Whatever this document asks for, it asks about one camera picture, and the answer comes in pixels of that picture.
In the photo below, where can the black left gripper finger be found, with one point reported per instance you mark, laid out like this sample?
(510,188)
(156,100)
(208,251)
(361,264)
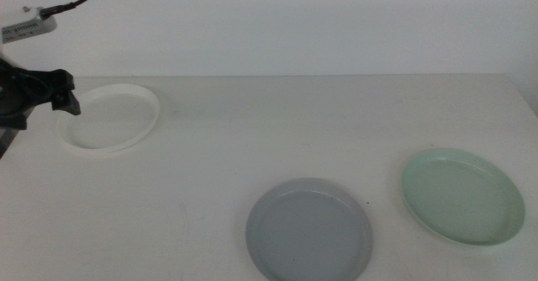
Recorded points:
(67,103)

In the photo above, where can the white shallow bowl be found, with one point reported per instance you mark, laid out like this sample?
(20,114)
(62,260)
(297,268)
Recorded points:
(113,121)

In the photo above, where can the grey shallow bowl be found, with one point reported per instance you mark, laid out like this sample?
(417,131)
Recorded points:
(309,234)

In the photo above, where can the pale green shallow bowl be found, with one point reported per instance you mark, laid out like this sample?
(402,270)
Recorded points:
(462,197)

